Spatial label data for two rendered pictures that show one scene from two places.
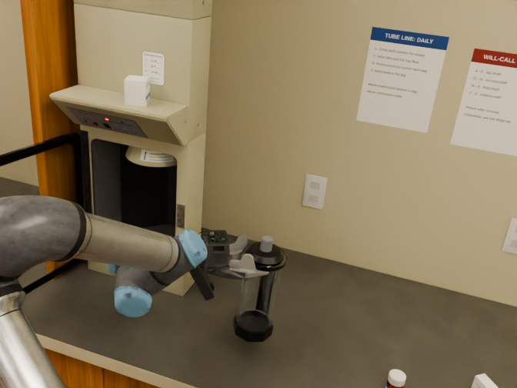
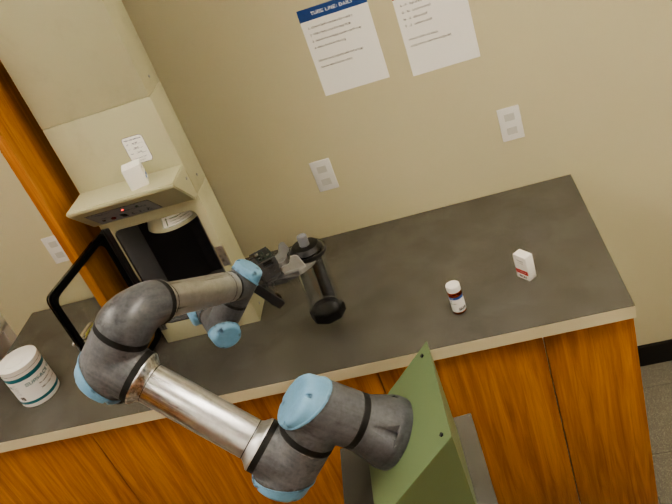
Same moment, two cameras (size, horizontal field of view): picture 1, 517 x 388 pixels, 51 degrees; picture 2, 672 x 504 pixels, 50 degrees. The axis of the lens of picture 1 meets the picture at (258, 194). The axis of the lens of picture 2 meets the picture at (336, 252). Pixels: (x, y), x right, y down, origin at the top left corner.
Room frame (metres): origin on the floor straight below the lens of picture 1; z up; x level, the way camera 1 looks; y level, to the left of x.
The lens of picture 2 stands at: (-0.60, -0.03, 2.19)
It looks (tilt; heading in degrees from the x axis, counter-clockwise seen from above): 31 degrees down; 358
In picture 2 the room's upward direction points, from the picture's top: 22 degrees counter-clockwise
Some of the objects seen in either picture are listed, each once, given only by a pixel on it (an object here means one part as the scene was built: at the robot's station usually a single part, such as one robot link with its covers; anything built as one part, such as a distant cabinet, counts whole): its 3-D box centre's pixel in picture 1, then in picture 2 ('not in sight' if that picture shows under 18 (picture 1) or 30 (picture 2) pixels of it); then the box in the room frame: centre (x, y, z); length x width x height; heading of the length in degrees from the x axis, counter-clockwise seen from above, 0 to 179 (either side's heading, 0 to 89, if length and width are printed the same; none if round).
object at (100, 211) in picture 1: (155, 189); (188, 246); (1.44, 0.31, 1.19); 0.26 x 0.24 x 0.35; 73
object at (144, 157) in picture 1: (158, 145); (171, 208); (1.41, 0.29, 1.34); 0.18 x 0.18 x 0.05
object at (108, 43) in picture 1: (155, 148); (170, 211); (1.44, 0.31, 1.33); 0.32 x 0.25 x 0.77; 73
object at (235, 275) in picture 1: (228, 269); (283, 275); (1.05, 0.05, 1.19); 0.09 x 0.05 x 0.02; 79
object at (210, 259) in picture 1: (203, 253); (258, 273); (1.07, 0.11, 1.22); 0.12 x 0.08 x 0.09; 103
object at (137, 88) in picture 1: (137, 90); (135, 174); (1.25, 0.31, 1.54); 0.05 x 0.05 x 0.06; 2
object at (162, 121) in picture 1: (119, 119); (132, 204); (1.26, 0.36, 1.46); 0.32 x 0.11 x 0.10; 73
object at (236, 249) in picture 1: (242, 244); (285, 251); (1.13, 0.03, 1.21); 0.09 x 0.03 x 0.06; 126
